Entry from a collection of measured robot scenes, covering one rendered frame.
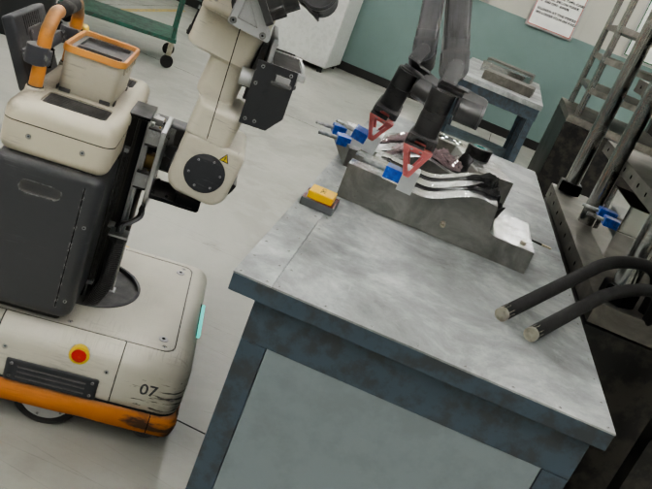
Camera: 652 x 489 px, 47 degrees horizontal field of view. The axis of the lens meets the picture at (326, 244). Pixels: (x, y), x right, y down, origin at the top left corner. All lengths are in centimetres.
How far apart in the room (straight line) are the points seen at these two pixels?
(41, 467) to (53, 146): 78
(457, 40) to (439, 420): 80
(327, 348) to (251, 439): 25
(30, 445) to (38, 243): 51
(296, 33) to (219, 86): 664
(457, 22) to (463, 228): 49
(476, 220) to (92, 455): 113
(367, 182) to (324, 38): 665
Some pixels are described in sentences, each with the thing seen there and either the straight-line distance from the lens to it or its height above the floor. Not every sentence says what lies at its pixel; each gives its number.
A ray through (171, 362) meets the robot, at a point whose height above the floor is 27.
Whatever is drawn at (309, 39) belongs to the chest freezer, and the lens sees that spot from 850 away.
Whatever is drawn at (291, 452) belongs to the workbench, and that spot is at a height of 49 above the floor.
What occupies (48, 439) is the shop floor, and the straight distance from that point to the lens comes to 210.
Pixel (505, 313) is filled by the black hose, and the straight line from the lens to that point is 155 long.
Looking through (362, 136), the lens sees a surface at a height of 93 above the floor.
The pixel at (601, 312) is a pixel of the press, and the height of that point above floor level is 76.
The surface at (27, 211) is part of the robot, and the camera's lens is 188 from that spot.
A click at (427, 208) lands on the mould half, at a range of 186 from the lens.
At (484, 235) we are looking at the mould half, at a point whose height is 85.
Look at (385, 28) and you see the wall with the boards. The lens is 919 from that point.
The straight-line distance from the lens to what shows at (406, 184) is 171.
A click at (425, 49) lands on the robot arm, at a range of 196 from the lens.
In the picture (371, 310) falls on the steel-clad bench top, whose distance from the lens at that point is 135.
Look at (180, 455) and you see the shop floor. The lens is 214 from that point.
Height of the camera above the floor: 136
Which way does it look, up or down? 21 degrees down
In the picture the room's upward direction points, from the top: 22 degrees clockwise
